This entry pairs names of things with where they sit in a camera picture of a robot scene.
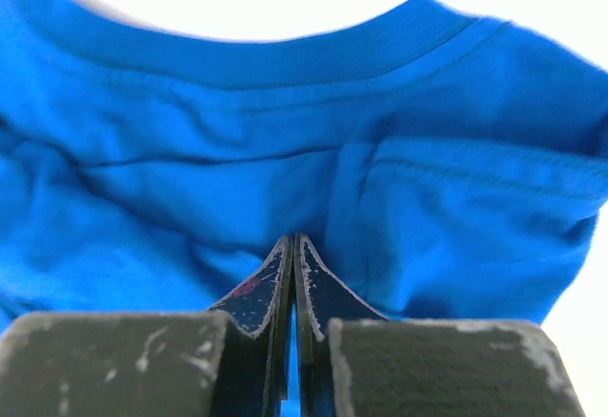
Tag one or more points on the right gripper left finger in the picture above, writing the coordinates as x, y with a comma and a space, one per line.
230, 360

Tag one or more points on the blue t-shirt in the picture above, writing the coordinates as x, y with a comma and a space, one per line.
444, 165

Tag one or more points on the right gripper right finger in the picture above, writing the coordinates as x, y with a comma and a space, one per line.
353, 361

